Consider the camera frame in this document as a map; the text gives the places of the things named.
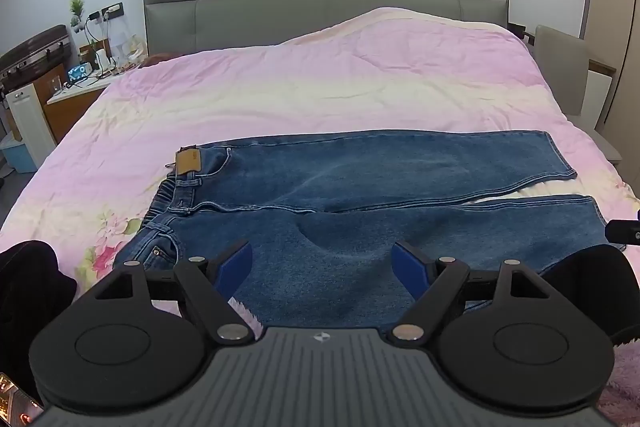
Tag pink floral blanket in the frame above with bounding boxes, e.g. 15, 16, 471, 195
0, 7, 640, 339

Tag wall power socket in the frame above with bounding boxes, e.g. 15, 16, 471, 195
87, 3, 124, 20

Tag blue denim pants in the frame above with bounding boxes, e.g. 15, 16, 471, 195
114, 130, 626, 333

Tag blue patterned tissue box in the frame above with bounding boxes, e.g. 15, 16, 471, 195
66, 62, 94, 82

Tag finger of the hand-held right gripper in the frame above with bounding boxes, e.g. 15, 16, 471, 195
605, 219, 640, 251

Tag dark brown suitcase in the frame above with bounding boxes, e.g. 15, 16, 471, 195
0, 25, 72, 84

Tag white cabinet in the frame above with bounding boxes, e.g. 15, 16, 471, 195
5, 79, 59, 170

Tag grey chair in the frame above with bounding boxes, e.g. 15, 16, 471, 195
530, 25, 622, 165

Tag reddish pillow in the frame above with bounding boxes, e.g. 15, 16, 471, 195
139, 52, 177, 68

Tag dark cloth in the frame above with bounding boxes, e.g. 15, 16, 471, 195
542, 244, 633, 344
0, 241, 77, 403

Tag grey upholstered bed headboard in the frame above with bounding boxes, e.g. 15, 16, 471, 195
141, 0, 510, 58

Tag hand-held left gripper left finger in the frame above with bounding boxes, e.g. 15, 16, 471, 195
93, 242, 254, 346

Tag blue storage box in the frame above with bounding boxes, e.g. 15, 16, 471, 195
0, 134, 37, 174

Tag wooden nightstand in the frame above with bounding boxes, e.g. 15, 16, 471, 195
45, 69, 138, 144

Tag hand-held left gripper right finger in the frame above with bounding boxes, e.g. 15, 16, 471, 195
390, 241, 552, 344

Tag clear plastic container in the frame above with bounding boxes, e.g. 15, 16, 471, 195
107, 14, 139, 58

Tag wooden wardrobe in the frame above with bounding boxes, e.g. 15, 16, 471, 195
582, 0, 640, 188

